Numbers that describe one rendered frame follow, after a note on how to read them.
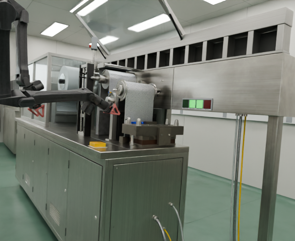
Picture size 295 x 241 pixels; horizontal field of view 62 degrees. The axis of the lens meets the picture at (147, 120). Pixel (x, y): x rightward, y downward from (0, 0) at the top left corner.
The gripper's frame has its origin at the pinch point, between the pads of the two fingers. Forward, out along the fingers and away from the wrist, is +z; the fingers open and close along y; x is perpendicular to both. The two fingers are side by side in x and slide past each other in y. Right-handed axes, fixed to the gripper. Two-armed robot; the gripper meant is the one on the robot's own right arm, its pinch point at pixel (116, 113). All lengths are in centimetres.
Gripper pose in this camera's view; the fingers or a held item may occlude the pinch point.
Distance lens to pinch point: 159.1
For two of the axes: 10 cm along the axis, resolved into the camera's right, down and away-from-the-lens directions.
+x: 4.3, -8.7, 2.2
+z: 6.9, 4.8, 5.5
